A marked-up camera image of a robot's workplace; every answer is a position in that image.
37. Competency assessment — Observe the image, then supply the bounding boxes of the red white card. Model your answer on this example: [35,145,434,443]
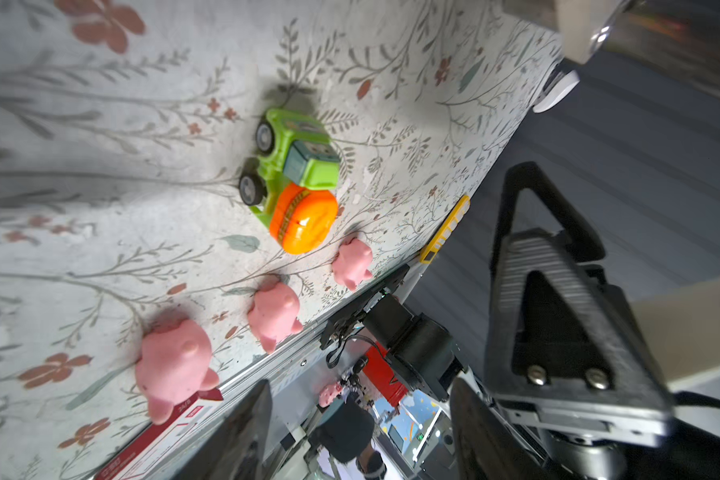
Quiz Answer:
[94,389,223,480]

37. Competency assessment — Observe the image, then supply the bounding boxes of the yellow plastic grid tray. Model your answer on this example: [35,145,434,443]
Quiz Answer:
[419,195,471,265]

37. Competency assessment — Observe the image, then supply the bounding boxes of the pink toy pig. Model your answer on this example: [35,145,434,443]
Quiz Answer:
[135,319,220,425]
[247,282,304,354]
[331,238,373,292]

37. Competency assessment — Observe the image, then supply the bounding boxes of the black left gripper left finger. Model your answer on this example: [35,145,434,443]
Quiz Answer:
[174,379,273,480]

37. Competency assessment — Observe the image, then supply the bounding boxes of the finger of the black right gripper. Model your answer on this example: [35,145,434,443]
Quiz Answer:
[490,160,607,283]
[484,229,674,447]

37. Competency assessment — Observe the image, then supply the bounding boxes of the green orange toy truck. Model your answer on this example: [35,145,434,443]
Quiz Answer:
[238,108,341,255]

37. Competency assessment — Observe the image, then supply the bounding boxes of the white two-tier shelf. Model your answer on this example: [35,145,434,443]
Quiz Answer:
[502,0,720,99]

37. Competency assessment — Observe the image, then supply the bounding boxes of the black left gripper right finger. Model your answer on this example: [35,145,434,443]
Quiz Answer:
[449,379,550,480]

